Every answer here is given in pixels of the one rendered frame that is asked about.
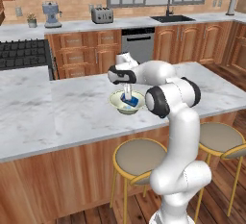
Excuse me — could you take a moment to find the black sink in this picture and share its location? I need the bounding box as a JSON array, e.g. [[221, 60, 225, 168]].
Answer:
[[150, 14, 197, 24]]

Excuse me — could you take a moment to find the grey wall outlet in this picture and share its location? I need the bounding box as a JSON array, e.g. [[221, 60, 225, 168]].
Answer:
[[14, 6, 24, 18], [211, 0, 224, 9], [88, 3, 103, 14]]

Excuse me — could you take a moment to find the yellow stool with grey seat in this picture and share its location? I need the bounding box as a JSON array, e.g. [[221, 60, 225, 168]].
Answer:
[[193, 121, 246, 224], [110, 137, 168, 224]]

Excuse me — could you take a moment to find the silver toaster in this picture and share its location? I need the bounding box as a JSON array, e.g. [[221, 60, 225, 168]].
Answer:
[[90, 6, 114, 25]]

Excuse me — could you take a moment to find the black tap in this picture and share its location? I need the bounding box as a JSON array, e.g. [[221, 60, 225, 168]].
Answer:
[[165, 0, 177, 17]]

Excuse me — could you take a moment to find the silver dishwasher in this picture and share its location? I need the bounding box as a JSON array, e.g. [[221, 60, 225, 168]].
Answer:
[[121, 26, 157, 65]]

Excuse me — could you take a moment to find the wooden arched door cupboard run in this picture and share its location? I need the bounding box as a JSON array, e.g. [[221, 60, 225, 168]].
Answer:
[[153, 20, 234, 66]]

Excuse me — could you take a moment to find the small potted plant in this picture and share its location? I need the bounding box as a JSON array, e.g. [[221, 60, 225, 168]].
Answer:
[[26, 12, 38, 29]]

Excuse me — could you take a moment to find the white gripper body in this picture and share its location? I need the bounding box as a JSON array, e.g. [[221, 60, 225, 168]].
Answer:
[[123, 84, 134, 101]]

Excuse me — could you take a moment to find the wooden side cupboard run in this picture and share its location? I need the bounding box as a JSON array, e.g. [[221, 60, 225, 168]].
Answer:
[[224, 20, 246, 76]]

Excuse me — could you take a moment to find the blue ice block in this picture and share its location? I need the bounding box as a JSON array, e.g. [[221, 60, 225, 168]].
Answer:
[[120, 93, 139, 109]]

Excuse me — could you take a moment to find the black hob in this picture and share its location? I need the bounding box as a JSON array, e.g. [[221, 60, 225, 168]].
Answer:
[[0, 37, 55, 72]]

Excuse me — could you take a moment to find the cream green bowl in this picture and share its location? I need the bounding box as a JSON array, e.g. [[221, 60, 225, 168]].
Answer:
[[108, 89, 146, 116]]

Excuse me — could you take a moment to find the wooden island counter front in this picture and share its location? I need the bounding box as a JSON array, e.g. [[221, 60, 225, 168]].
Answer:
[[0, 111, 238, 224]]

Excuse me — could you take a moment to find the white paper towel roll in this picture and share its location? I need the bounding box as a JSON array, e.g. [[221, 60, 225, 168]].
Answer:
[[225, 0, 237, 16]]

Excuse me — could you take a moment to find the blue grey coffee machine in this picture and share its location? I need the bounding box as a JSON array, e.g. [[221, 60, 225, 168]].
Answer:
[[41, 1, 63, 29]]

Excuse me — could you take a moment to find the wooden drawer cupboard run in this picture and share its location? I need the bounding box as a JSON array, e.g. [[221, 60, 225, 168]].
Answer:
[[44, 29, 123, 81]]

